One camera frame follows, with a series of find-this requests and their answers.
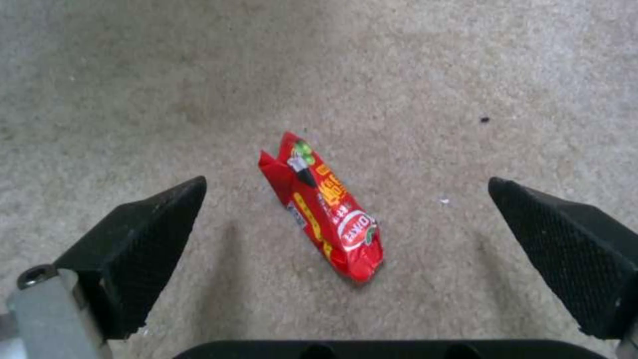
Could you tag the red snack wrapper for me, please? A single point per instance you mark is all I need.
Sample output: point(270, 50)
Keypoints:
point(326, 212)

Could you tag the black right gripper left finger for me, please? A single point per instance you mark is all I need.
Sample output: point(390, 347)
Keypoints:
point(130, 258)

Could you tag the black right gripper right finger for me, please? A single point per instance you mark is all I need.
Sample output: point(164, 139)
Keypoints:
point(568, 258)

